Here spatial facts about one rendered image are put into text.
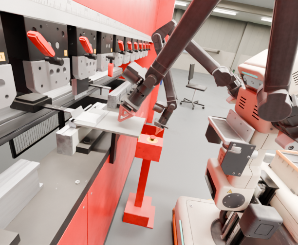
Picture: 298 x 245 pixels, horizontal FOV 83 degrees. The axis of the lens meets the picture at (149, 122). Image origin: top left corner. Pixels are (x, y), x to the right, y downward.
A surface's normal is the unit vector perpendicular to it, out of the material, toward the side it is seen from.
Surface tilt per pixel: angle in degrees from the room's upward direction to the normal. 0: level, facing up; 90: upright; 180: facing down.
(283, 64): 112
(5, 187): 0
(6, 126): 90
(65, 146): 90
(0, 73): 90
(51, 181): 0
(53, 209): 0
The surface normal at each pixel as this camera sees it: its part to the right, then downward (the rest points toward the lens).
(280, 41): -0.44, 0.67
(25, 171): 0.16, -0.89
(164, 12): -0.13, 0.41
